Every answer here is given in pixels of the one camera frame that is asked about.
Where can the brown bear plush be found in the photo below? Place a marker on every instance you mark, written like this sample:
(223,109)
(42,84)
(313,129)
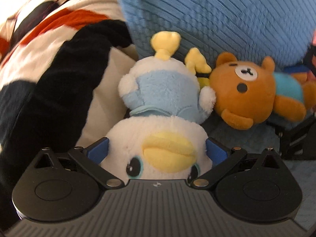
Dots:
(247,93)

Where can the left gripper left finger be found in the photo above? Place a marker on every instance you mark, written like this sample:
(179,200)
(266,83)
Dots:
(89,160)

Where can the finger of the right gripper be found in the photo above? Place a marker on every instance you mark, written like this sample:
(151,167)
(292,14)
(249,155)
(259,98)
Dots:
(297,143)
(305,69)

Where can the blue textured bedspread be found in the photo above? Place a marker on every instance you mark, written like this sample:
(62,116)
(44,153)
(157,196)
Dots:
(251,29)

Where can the red black white blanket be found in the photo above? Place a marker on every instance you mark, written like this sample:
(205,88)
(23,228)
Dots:
(37,38)

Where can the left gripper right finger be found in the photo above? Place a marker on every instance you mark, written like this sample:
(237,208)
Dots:
(224,162)

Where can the white blue duck plush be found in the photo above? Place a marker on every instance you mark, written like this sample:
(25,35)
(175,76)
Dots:
(162,138)

